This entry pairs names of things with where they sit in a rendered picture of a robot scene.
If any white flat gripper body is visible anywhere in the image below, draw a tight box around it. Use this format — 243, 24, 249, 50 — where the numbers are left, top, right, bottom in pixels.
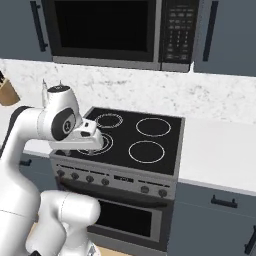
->
49, 128, 105, 151

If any silver stove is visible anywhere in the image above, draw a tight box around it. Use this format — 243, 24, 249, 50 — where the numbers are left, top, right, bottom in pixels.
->
48, 106, 187, 253

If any grey drawer front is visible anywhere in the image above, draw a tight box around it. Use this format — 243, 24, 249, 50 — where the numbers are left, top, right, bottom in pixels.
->
173, 181, 256, 218
19, 151, 58, 174

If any black glass hob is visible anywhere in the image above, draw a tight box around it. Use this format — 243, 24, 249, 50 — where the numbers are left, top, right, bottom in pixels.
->
53, 106, 186, 177

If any wooden knife block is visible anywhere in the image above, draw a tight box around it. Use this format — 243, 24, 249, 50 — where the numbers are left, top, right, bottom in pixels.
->
0, 69, 21, 107

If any black microwave door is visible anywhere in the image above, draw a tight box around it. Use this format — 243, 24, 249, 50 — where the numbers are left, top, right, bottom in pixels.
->
42, 0, 163, 64

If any silver oven door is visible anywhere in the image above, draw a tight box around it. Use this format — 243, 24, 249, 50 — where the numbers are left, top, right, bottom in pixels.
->
57, 181, 175, 253

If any grey cupboard door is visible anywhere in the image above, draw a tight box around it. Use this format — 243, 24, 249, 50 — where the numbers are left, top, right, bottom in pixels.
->
192, 0, 256, 78
0, 0, 53, 63
167, 202, 256, 256

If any silver black microwave oven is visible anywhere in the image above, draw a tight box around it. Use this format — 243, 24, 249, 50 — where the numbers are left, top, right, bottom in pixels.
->
41, 0, 202, 73

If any dark cupboard door handle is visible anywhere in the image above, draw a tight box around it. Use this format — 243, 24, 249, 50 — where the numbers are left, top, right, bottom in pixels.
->
29, 0, 49, 53
202, 0, 220, 63
243, 225, 256, 256

